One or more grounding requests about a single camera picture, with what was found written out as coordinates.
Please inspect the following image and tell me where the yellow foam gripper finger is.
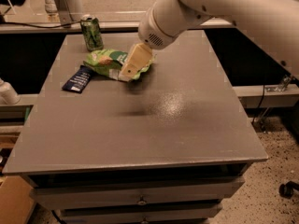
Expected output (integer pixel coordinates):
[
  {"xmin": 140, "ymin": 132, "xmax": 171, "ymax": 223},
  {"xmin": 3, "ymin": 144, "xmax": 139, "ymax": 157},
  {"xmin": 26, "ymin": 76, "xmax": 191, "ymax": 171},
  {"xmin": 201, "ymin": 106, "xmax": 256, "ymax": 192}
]
[{"xmin": 119, "ymin": 43, "xmax": 152, "ymax": 81}]

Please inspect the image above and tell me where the lower grey drawer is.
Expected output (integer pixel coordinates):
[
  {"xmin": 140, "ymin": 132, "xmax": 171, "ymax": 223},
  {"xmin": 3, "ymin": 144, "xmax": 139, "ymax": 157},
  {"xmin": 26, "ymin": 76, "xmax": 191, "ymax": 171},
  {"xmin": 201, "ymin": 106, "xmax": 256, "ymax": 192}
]
[{"xmin": 61, "ymin": 202, "xmax": 222, "ymax": 224}]

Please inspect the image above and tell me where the grey drawer cabinet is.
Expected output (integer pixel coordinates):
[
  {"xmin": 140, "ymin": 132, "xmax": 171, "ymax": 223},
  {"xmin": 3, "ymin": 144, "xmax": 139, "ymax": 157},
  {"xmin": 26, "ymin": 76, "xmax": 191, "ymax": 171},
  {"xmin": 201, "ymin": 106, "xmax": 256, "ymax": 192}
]
[{"xmin": 2, "ymin": 30, "xmax": 269, "ymax": 224}]

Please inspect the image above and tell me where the metal floor bracket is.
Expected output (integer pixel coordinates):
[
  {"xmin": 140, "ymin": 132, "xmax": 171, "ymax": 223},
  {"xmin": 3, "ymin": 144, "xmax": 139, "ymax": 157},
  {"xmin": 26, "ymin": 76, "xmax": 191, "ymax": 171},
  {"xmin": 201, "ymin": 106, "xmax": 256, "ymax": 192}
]
[{"xmin": 265, "ymin": 75, "xmax": 294, "ymax": 92}]

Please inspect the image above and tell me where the green soda can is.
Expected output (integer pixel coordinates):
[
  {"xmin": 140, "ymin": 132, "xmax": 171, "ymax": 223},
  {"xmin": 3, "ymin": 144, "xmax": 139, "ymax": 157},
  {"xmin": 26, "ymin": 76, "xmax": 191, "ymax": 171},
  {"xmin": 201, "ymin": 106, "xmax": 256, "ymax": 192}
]
[{"xmin": 80, "ymin": 14, "xmax": 104, "ymax": 51}]

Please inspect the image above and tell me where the black cable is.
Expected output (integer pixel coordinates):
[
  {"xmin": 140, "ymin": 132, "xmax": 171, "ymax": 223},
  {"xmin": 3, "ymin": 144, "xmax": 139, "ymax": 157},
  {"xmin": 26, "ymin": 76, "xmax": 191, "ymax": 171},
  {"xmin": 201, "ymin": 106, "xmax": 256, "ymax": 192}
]
[{"xmin": 0, "ymin": 20, "xmax": 82, "ymax": 30}]

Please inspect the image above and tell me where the metal angled bracket post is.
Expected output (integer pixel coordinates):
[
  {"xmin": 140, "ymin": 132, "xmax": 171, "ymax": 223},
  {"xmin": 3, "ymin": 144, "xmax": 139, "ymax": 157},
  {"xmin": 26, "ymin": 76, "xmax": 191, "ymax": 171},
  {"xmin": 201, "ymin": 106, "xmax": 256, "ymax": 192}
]
[{"xmin": 54, "ymin": 0, "xmax": 83, "ymax": 27}]

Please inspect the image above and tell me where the grey drawer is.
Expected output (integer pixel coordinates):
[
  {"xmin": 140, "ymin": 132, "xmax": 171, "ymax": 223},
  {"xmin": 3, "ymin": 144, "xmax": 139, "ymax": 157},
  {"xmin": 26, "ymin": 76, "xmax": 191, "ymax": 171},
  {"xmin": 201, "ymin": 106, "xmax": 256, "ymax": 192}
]
[
  {"xmin": 30, "ymin": 176, "xmax": 245, "ymax": 210},
  {"xmin": 61, "ymin": 202, "xmax": 222, "ymax": 224}
]

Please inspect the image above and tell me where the upper grey drawer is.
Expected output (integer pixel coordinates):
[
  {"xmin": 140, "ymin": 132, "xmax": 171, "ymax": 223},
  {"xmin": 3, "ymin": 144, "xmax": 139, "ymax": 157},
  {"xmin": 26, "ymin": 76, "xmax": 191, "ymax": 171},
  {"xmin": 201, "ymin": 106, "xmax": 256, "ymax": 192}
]
[{"xmin": 30, "ymin": 176, "xmax": 245, "ymax": 210}]

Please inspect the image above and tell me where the black chair caster wheel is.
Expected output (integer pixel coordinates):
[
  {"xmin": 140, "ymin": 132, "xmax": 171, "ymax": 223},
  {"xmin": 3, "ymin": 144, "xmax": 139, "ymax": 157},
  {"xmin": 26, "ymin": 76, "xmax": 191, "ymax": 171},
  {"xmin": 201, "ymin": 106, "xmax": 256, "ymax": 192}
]
[{"xmin": 278, "ymin": 181, "xmax": 299, "ymax": 199}]

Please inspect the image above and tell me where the cardboard box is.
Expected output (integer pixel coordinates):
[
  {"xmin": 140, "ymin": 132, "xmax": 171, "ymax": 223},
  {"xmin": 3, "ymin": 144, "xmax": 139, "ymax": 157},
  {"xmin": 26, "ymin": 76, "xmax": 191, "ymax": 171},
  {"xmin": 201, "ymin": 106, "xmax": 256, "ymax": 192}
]
[{"xmin": 0, "ymin": 176, "xmax": 36, "ymax": 224}]

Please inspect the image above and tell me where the blue rxbar blueberry wrapper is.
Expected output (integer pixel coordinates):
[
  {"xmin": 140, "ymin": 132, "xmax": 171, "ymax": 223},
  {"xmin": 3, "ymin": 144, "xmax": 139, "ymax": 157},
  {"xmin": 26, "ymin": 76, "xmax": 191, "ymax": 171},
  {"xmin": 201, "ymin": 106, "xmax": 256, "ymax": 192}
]
[{"xmin": 62, "ymin": 65, "xmax": 94, "ymax": 93}]

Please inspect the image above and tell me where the white pipe fitting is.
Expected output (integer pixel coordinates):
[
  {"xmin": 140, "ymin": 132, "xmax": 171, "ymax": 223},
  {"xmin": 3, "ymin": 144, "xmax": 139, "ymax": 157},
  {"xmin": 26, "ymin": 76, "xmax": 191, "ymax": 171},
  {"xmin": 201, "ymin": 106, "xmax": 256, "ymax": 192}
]
[{"xmin": 0, "ymin": 78, "xmax": 21, "ymax": 105}]

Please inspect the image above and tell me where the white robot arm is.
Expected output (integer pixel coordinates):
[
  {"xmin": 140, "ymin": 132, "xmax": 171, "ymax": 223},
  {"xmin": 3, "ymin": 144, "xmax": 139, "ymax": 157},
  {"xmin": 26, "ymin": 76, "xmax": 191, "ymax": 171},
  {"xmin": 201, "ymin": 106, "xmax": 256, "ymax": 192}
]
[{"xmin": 120, "ymin": 0, "xmax": 299, "ymax": 81}]

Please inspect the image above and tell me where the green rice chip bag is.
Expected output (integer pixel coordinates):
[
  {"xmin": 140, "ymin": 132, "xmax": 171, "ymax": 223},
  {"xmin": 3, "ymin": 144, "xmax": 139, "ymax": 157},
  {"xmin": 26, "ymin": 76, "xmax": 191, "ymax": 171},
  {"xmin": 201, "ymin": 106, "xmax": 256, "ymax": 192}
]
[{"xmin": 83, "ymin": 49, "xmax": 153, "ymax": 82}]

